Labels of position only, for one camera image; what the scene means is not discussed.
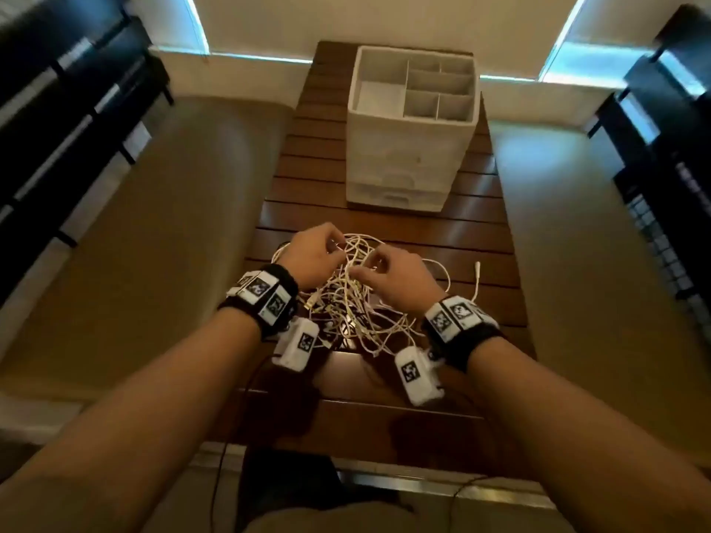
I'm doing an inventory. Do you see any person's left hand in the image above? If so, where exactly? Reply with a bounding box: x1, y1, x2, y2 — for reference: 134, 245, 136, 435
276, 221, 349, 293

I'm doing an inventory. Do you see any person's right hand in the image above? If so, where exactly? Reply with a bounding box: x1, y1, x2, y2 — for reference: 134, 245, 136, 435
348, 244, 449, 318

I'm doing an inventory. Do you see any tangle of white cables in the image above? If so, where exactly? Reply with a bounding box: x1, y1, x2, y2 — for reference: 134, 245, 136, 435
272, 232, 483, 359

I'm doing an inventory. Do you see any white drawer organizer box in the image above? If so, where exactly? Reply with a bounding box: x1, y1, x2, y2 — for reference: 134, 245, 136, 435
346, 44, 481, 212

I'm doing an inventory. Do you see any person's right forearm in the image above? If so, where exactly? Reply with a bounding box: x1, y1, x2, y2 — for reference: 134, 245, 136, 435
466, 337, 711, 533

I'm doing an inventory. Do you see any person's left forearm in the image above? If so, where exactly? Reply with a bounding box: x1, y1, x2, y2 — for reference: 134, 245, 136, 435
0, 307, 262, 533

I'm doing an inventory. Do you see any person's dark trouser leg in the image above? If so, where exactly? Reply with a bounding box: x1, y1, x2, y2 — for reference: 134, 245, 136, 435
236, 446, 404, 533

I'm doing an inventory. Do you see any black left wristband with markers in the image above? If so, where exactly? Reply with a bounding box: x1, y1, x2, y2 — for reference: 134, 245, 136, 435
217, 264, 300, 341

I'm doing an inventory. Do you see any black wristband with markers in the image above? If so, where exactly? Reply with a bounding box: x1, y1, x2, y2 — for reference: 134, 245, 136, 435
421, 295, 505, 374
217, 264, 300, 341

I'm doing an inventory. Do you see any black right wristband with markers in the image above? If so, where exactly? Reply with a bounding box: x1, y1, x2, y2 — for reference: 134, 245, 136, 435
421, 295, 505, 374

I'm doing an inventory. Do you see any wooden slatted table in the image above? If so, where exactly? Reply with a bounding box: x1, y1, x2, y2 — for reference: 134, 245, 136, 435
208, 40, 548, 483

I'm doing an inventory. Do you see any beige roller blind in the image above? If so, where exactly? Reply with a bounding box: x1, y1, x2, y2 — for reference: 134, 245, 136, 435
186, 0, 587, 78
126, 0, 210, 55

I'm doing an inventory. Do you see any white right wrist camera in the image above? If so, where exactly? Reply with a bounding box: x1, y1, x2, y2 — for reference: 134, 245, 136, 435
394, 346, 445, 407

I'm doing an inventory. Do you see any thin black camera wire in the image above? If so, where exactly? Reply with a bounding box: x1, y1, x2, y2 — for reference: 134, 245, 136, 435
448, 474, 495, 533
210, 349, 278, 533

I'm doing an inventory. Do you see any wire mesh panel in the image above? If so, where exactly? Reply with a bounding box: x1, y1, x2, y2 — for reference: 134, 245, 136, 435
627, 193, 711, 345

